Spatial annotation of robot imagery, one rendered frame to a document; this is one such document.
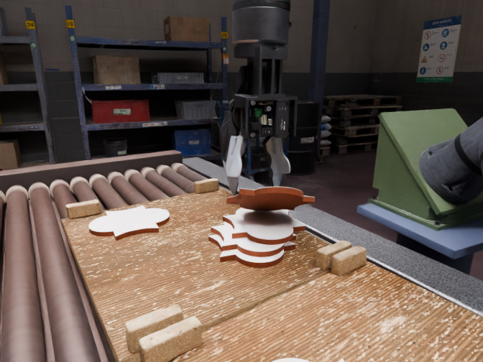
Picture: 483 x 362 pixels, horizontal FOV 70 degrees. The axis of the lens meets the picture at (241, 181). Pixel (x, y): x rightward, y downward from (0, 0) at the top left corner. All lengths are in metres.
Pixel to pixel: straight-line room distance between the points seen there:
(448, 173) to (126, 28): 4.71
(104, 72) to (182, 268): 4.09
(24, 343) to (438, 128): 0.96
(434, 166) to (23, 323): 0.79
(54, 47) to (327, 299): 4.88
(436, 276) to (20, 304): 0.57
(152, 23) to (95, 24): 0.72
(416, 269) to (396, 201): 0.36
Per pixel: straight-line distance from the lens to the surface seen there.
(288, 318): 0.42
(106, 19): 5.17
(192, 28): 4.69
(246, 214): 0.60
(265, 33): 0.46
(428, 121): 1.03
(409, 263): 0.61
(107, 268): 0.54
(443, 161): 0.86
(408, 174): 0.90
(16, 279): 0.60
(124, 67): 4.57
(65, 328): 0.47
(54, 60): 5.11
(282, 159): 0.51
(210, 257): 0.53
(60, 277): 0.57
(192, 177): 1.01
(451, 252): 0.81
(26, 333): 0.49
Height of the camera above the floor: 1.20
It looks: 17 degrees down
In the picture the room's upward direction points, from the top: straight up
